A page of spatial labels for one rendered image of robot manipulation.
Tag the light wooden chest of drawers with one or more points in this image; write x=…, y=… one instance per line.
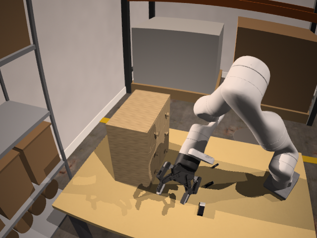
x=127, y=133

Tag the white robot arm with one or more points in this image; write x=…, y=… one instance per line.
x=243, y=90

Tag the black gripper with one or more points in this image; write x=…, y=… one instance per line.
x=183, y=171

